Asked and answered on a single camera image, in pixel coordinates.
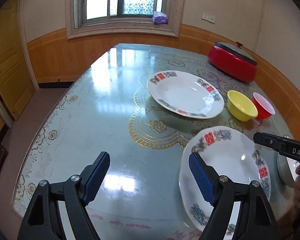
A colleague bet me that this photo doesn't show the window with grey frame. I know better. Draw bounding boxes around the window with grey frame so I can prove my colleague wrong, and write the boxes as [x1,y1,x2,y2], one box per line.
[65,0,185,39]

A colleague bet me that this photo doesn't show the red electric cooking pot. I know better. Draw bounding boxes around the red electric cooking pot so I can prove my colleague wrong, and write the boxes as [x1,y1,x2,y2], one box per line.
[207,41,258,83]

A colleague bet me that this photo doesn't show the red plastic bowl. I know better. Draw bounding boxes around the red plastic bowl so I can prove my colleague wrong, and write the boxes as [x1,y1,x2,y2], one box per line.
[251,92,276,120]

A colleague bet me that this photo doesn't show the white wall socket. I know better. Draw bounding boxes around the white wall socket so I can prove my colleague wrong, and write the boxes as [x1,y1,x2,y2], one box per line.
[202,12,216,24]

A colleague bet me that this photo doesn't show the yellow wooden door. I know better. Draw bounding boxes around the yellow wooden door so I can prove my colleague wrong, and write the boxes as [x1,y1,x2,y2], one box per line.
[0,0,36,120]

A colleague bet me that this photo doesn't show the yellow plastic bowl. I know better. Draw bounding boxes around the yellow plastic bowl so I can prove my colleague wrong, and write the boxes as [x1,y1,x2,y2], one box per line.
[227,90,258,122]

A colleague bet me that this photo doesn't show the purple tissue pack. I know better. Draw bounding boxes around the purple tissue pack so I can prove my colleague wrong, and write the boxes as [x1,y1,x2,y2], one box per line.
[152,11,168,24]

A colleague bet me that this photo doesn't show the floral plastic table cover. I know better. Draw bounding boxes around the floral plastic table cover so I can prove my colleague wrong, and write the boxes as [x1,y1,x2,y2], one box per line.
[12,44,290,239]

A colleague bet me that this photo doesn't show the white plate red emblem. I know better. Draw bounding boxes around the white plate red emblem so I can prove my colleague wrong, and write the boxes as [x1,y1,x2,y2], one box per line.
[147,70,224,119]
[179,126,271,231]

